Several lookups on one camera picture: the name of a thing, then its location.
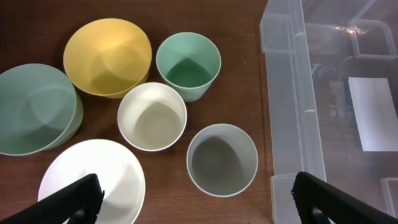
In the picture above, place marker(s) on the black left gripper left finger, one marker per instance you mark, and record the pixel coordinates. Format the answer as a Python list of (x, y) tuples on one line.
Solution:
[(79, 202)]

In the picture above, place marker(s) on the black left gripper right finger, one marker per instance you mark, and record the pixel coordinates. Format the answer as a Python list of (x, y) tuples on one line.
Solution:
[(319, 202)]

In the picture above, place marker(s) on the white bowl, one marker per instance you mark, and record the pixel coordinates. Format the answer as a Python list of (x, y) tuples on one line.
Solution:
[(119, 173)]

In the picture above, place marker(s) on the green bowl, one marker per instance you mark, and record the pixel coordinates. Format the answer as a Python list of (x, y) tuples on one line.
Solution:
[(40, 109)]

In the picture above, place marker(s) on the grey cup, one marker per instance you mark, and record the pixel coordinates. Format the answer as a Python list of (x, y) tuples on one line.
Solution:
[(222, 160)]

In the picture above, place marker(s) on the white label in bin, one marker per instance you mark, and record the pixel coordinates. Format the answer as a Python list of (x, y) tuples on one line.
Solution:
[(375, 113)]

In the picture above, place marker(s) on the cream cup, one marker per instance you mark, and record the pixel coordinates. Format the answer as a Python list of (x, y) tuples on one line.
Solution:
[(152, 117)]

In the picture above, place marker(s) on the yellow bowl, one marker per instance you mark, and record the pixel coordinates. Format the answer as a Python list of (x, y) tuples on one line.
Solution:
[(108, 57)]

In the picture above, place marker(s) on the clear plastic storage bin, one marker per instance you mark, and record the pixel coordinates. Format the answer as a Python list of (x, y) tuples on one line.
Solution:
[(311, 48)]

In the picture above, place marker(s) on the green cup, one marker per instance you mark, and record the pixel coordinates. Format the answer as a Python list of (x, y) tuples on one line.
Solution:
[(189, 63)]

